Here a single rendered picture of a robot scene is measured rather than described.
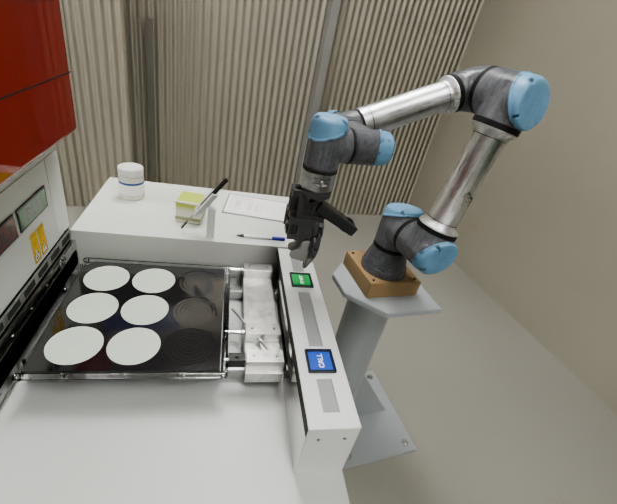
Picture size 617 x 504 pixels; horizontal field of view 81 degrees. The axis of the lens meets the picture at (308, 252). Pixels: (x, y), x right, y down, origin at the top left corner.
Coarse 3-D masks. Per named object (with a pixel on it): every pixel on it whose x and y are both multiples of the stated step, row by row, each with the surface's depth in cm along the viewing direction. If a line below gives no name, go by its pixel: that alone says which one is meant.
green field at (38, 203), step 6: (42, 192) 76; (36, 198) 74; (42, 198) 76; (30, 204) 71; (36, 204) 74; (42, 204) 76; (24, 210) 69; (30, 210) 72; (36, 210) 74; (24, 216) 70; (30, 216) 72; (24, 222) 70; (24, 228) 70
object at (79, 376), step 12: (72, 372) 66; (84, 372) 67; (96, 372) 67; (108, 372) 68; (120, 372) 68; (132, 372) 69; (144, 372) 69; (156, 372) 70; (168, 372) 70; (180, 372) 71; (192, 372) 71; (204, 372) 72; (216, 372) 72
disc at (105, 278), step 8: (88, 272) 90; (96, 272) 90; (104, 272) 91; (112, 272) 91; (120, 272) 92; (88, 280) 87; (96, 280) 88; (104, 280) 88; (112, 280) 89; (120, 280) 89; (96, 288) 85; (104, 288) 86; (112, 288) 86
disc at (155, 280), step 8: (144, 272) 94; (152, 272) 94; (160, 272) 95; (168, 272) 95; (136, 280) 90; (144, 280) 91; (152, 280) 92; (160, 280) 92; (168, 280) 93; (136, 288) 88; (144, 288) 89; (152, 288) 89; (160, 288) 90; (168, 288) 90
